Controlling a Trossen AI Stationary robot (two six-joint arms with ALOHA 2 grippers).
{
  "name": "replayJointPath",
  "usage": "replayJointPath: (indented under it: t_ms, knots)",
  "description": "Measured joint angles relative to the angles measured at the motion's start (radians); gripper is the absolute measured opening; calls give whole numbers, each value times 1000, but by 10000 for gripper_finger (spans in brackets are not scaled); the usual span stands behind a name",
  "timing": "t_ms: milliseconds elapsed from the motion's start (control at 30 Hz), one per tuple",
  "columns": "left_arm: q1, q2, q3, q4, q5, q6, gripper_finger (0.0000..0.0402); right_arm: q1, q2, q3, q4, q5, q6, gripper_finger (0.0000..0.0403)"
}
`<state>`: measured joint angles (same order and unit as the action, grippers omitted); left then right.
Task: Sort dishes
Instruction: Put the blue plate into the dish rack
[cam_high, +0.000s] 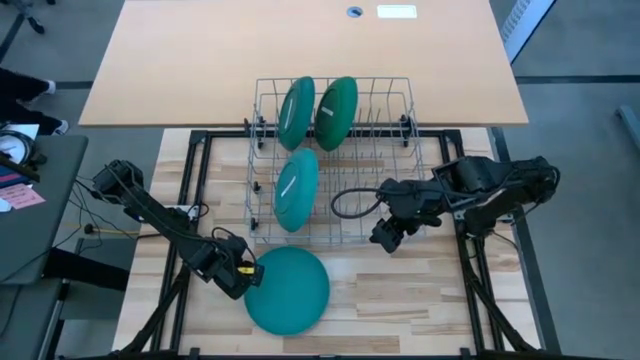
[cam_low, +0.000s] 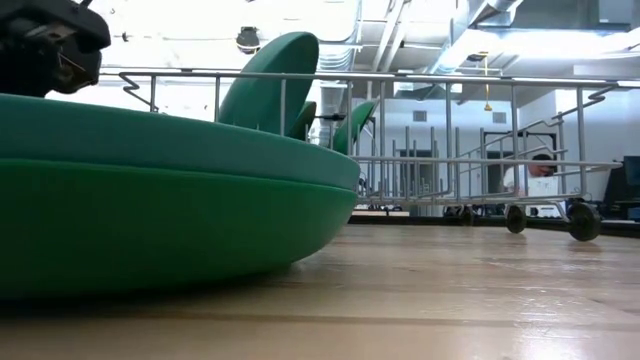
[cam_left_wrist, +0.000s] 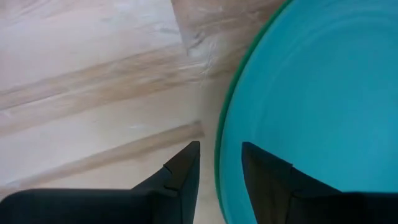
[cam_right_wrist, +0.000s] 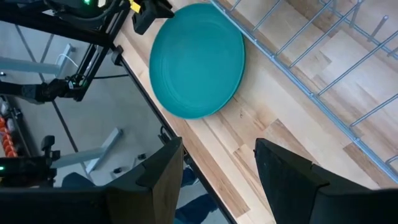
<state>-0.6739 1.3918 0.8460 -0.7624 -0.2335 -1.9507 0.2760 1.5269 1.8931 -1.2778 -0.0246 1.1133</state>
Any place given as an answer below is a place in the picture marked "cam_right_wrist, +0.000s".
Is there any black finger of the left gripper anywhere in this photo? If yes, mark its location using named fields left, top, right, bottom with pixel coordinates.
left=132, top=10, right=158, bottom=36
left=149, top=0, right=175, bottom=19

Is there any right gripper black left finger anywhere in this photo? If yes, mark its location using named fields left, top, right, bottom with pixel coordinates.
left=105, top=136, right=185, bottom=224

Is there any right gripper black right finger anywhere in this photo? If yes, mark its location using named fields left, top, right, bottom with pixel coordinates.
left=253, top=138, right=374, bottom=224

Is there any teal plate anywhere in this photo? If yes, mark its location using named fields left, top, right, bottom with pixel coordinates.
left=148, top=2, right=246, bottom=121

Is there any yellow tape tag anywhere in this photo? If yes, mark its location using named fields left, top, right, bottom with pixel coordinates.
left=128, top=0, right=142, bottom=14

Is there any person's leg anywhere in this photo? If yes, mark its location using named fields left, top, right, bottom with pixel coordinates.
left=174, top=167, right=220, bottom=224

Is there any grey metal table leg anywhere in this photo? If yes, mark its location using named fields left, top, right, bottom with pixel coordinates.
left=51, top=127, right=124, bottom=175
left=0, top=43, right=76, bottom=76

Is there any orange objects row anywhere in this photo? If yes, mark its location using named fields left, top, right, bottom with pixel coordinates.
left=0, top=116, right=17, bottom=158

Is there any grey wire dish rack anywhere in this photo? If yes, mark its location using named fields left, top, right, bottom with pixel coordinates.
left=208, top=0, right=398, bottom=184

